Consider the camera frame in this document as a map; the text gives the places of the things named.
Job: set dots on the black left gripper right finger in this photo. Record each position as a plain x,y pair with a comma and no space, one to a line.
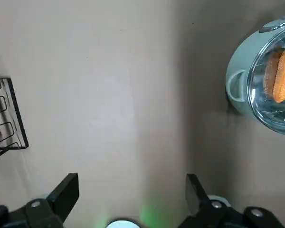
218,216

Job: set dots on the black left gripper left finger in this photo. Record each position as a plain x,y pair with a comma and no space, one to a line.
38,213

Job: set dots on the glass pot lid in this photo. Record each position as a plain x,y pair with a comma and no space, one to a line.
259,109

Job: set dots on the stainless steel pot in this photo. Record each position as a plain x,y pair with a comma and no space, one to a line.
237,61

